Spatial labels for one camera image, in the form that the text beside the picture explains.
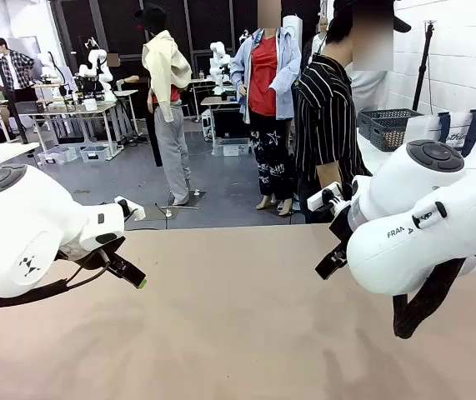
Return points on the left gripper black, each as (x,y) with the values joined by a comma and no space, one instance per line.
(91,257)

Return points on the black tripod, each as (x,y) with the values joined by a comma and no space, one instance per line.
(422,66)

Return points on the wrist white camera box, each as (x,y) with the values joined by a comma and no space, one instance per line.
(316,201)
(136,213)

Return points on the person in plaid shirt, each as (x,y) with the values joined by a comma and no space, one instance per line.
(16,68)

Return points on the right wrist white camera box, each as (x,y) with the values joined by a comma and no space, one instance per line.
(316,201)

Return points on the person in striped black shirt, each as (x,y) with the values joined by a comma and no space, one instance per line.
(325,104)

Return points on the mannequin red top blue shirt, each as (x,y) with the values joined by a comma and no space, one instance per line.
(262,83)

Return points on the seated person dark clothes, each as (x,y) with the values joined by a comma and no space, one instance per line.
(127,78)

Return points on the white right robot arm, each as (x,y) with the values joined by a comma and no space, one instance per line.
(408,187)

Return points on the dark mannequin base plate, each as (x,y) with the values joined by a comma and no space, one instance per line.
(193,196)

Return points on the person's right forearm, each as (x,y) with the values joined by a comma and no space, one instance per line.
(327,173)

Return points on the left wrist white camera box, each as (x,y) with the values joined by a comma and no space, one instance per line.
(136,213)

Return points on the dark grey perforated basket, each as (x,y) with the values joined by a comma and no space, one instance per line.
(387,137)
(387,113)

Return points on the mannequin cream hoodie grey pants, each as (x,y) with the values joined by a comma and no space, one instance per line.
(166,75)

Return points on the white lab robot arm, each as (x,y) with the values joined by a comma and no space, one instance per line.
(216,62)
(48,66)
(98,58)

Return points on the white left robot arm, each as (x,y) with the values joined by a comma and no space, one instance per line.
(12,216)

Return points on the small grey table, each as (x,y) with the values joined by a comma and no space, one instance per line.
(216,101)

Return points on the black equipment case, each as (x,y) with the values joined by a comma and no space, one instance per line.
(229,123)

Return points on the clear plastic storage box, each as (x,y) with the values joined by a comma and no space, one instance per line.
(56,155)
(95,153)
(231,148)

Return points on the white side table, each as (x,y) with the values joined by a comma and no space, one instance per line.
(371,156)

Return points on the bald white mannequin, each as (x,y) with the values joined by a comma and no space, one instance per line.
(323,27)

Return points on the black hat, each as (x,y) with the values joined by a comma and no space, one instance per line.
(152,14)

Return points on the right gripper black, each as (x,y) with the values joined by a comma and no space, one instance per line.
(342,227)

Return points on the grey lab desk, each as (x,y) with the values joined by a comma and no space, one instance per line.
(75,109)

